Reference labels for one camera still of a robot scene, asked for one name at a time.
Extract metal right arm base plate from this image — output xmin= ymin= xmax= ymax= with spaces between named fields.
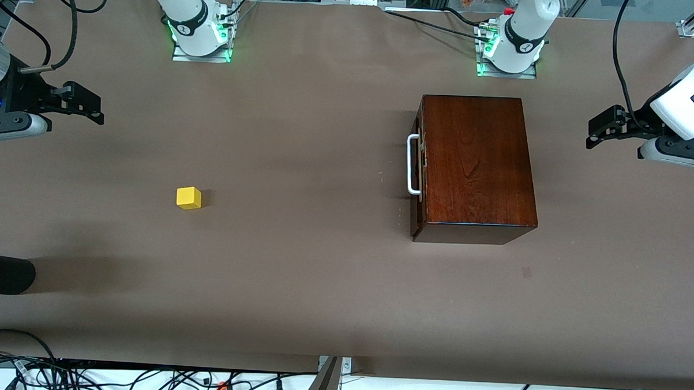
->
xmin=171 ymin=13 xmax=234 ymax=63

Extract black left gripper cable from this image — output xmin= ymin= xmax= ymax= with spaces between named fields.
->
xmin=611 ymin=0 xmax=655 ymax=134

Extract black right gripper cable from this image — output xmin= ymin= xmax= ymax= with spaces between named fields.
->
xmin=17 ymin=0 xmax=80 ymax=74

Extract tangled black cables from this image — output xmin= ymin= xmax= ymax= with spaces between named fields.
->
xmin=0 ymin=353 xmax=318 ymax=390

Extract aluminium frame post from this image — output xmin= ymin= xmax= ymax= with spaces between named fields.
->
xmin=303 ymin=355 xmax=354 ymax=390

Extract black right camera cable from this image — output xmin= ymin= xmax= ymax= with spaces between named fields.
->
xmin=0 ymin=0 xmax=54 ymax=67

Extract arched black cable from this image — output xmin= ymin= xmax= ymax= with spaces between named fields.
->
xmin=0 ymin=328 xmax=60 ymax=362

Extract dark brown wooden cabinet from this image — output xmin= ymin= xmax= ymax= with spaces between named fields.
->
xmin=410 ymin=94 xmax=542 ymax=247

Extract black foam cylinder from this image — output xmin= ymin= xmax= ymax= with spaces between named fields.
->
xmin=0 ymin=252 xmax=37 ymax=296

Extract light wooden drawer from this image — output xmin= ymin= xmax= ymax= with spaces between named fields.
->
xmin=410 ymin=98 xmax=432 ymax=240

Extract white metal drawer handle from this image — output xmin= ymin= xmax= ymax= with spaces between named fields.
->
xmin=406 ymin=134 xmax=425 ymax=196

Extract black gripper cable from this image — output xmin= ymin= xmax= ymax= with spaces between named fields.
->
xmin=17 ymin=0 xmax=80 ymax=74
xmin=611 ymin=0 xmax=655 ymax=134

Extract long black base cable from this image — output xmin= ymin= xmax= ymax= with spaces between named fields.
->
xmin=383 ymin=7 xmax=496 ymax=44

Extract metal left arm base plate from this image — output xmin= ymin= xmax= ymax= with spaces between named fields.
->
xmin=475 ymin=21 xmax=539 ymax=80

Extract yellow cube block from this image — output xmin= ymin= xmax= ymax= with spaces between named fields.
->
xmin=176 ymin=186 xmax=202 ymax=211

